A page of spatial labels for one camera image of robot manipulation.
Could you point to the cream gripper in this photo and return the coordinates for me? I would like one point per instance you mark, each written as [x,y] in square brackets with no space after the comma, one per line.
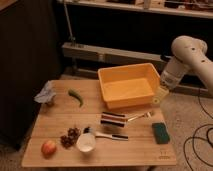
[160,94]

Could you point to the red apple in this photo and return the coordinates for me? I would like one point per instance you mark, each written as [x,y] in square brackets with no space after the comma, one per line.
[48,148]

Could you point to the black handle on shelf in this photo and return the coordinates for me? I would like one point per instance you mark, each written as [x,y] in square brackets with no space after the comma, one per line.
[165,58]

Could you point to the yellow plastic tray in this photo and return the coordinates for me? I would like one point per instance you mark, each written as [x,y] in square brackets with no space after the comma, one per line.
[128,85]

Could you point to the silver metal fork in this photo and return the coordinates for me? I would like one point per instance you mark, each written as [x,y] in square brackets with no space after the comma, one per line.
[145,115]

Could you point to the green sponge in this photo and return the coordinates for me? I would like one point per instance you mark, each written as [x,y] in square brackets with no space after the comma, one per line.
[160,133]

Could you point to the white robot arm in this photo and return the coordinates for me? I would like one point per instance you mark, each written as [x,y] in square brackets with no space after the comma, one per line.
[189,53]

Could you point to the crumpled white cloth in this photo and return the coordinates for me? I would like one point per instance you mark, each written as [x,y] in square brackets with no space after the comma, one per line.
[46,95]

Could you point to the bunch of dark grapes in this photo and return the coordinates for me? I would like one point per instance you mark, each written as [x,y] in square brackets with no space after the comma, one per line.
[70,138]

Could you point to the green chili pepper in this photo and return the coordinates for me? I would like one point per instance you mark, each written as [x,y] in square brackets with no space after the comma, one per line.
[74,94]

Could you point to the metal shelf rack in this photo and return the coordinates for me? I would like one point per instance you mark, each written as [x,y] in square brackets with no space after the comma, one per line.
[124,34]

